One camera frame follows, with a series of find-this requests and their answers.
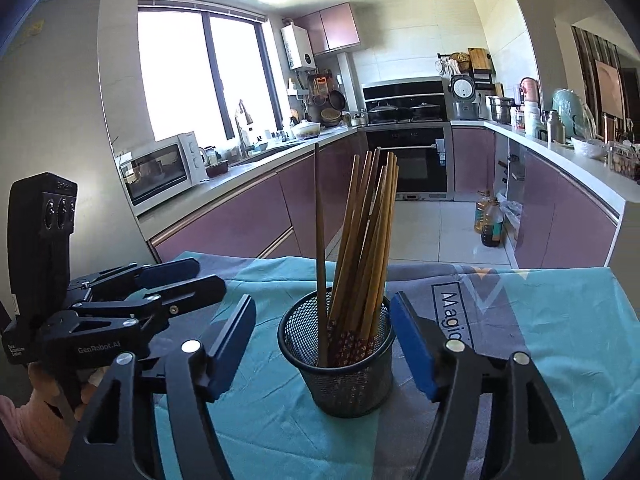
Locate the black lidded pot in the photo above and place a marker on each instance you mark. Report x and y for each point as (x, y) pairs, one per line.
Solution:
(424, 108)
(382, 108)

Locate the yellow cooking oil bottle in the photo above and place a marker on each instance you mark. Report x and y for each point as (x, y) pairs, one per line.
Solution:
(480, 212)

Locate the black mesh utensil holder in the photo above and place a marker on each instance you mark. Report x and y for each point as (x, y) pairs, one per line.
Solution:
(350, 385)

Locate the black integrated stove with oven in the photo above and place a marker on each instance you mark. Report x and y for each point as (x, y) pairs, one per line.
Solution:
(407, 160)

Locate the black wall rack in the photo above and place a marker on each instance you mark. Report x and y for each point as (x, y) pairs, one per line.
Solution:
(480, 77)

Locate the purple wall cabinets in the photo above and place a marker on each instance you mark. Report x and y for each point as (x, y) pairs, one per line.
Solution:
(330, 27)

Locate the dark wooden chopstick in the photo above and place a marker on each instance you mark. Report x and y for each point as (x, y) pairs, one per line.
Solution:
(320, 235)

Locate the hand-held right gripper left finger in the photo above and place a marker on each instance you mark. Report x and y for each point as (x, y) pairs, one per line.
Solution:
(232, 345)

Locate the steel vacuum flask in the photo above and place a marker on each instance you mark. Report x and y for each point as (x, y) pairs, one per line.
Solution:
(555, 127)

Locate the kitchen faucet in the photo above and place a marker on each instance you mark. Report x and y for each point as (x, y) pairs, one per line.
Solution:
(243, 125)

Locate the stainless steel stockpot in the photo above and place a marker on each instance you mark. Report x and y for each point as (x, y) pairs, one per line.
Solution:
(500, 109)

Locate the white casserole dish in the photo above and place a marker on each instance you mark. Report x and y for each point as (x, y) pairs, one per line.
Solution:
(306, 130)

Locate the clear egg container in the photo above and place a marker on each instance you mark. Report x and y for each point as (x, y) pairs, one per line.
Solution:
(625, 165)

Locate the dark cooking oil bottle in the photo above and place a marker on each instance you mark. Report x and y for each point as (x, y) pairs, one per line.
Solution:
(494, 225)

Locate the kitchen window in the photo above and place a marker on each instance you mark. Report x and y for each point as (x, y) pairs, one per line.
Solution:
(170, 75)

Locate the pink thermos jug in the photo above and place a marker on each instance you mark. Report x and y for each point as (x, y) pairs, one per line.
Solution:
(530, 91)

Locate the hanging black wok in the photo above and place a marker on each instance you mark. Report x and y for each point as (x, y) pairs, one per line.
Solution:
(336, 100)

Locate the bundle of bamboo chopsticks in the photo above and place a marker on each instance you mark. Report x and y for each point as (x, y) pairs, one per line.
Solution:
(365, 240)

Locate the silver rice cooker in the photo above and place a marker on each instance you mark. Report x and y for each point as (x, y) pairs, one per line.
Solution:
(465, 97)

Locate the white microwave oven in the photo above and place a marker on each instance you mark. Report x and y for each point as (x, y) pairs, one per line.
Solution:
(160, 175)

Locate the person's left hand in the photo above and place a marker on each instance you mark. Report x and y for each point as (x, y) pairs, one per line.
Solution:
(42, 377)

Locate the wooden cutting board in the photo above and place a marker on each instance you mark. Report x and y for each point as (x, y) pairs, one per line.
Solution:
(477, 59)

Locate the dark red bowl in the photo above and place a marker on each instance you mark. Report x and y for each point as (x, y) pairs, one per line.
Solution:
(217, 168)

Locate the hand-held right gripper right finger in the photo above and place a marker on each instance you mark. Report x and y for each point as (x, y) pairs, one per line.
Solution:
(415, 345)

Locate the purple base cabinets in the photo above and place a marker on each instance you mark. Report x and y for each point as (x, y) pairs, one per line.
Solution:
(240, 215)
(565, 210)

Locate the person's left forearm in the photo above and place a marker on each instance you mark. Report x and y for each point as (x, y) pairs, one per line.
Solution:
(30, 435)

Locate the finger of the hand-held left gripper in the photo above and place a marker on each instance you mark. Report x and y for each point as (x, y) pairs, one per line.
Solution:
(195, 292)
(167, 270)

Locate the teal and grey tablecloth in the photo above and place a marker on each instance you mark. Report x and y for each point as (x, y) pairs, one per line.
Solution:
(550, 360)

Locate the white water heater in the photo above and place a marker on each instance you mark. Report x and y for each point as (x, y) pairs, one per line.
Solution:
(298, 47)

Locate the white plastic bag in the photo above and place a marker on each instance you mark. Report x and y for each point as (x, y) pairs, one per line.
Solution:
(511, 215)

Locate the pink framed picture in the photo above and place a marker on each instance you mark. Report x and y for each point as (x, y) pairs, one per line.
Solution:
(609, 87)

